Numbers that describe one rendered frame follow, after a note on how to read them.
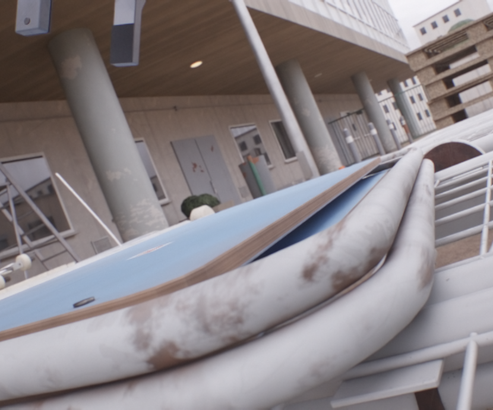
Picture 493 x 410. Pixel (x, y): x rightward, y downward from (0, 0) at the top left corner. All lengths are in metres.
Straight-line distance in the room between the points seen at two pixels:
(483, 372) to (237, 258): 0.11
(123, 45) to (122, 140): 6.12
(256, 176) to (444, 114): 3.31
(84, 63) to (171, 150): 5.01
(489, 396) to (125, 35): 0.45
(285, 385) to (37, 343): 0.09
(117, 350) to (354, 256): 0.08
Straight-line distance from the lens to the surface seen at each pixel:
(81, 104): 6.79
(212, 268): 0.21
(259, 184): 7.17
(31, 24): 0.45
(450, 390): 0.25
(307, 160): 5.98
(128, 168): 6.58
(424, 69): 4.62
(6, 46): 6.91
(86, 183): 9.23
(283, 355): 0.17
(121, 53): 0.56
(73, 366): 0.18
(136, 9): 0.57
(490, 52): 4.53
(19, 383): 0.21
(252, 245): 0.25
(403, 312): 0.19
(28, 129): 8.86
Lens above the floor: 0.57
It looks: level
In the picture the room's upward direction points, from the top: 22 degrees counter-clockwise
